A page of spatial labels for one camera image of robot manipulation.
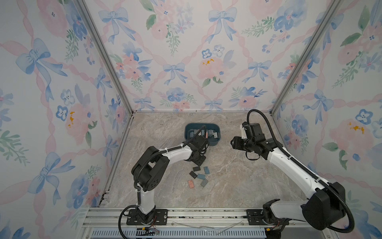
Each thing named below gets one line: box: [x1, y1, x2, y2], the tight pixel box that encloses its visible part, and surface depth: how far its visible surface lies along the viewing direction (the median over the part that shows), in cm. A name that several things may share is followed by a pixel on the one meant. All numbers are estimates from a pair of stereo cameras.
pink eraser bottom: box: [188, 179, 194, 189], surface depth 86 cm
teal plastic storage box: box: [184, 122, 221, 146], surface depth 106 cm
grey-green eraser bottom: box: [200, 178, 209, 188], surface depth 87 cm
